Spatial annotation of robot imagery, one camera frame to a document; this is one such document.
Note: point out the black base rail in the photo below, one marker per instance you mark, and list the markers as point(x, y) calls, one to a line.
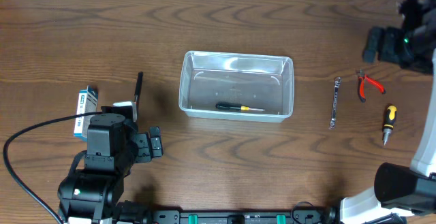
point(302, 212)

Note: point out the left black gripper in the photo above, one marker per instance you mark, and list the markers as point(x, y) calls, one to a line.
point(137, 99)

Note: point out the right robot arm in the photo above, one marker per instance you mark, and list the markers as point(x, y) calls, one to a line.
point(398, 191)

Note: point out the clear plastic container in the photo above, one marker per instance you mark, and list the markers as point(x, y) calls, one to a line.
point(257, 81)

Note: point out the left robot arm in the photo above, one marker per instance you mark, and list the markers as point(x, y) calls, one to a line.
point(95, 183)

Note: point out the silver ratchet wrench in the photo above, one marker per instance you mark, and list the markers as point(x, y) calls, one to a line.
point(333, 120)

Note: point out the black yellow precision screwdriver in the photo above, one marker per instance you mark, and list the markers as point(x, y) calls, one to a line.
point(236, 107)

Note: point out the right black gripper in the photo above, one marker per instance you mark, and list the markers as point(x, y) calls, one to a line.
point(375, 43)

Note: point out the blue white cardboard box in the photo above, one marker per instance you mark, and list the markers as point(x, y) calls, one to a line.
point(87, 102)

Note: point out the stubby black yellow screwdriver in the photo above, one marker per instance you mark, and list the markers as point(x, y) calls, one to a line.
point(389, 120)

